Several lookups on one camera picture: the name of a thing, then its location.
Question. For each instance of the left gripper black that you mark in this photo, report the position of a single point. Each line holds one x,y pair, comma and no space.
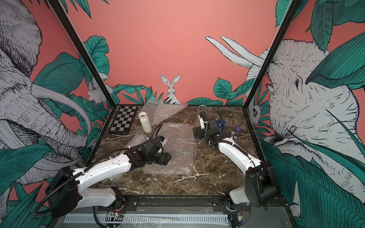
165,158

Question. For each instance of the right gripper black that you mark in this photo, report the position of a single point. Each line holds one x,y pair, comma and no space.
199,132

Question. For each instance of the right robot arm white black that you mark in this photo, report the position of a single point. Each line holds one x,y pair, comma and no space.
261,184

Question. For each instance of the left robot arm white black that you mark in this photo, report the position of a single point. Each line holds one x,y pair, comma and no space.
70,189

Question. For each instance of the crumpled bubble wrap pile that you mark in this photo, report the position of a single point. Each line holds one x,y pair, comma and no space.
157,111

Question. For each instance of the blue tape dispenser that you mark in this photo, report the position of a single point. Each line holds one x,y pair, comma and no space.
221,124

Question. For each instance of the small white ribbed vase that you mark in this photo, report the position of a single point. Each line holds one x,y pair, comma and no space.
144,120

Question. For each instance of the black white chessboard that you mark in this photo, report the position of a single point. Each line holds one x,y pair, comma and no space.
122,123

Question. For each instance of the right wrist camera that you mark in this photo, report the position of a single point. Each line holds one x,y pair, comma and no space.
202,116

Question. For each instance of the black front mounting rail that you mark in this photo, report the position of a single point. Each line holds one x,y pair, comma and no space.
219,203

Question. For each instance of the white slotted cable duct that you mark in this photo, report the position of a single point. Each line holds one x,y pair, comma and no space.
216,219

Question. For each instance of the right black frame post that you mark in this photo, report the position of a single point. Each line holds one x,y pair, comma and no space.
289,15

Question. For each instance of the black frame post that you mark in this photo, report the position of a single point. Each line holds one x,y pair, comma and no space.
75,38
289,15

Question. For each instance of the left black frame post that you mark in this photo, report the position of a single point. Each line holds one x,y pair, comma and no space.
75,38

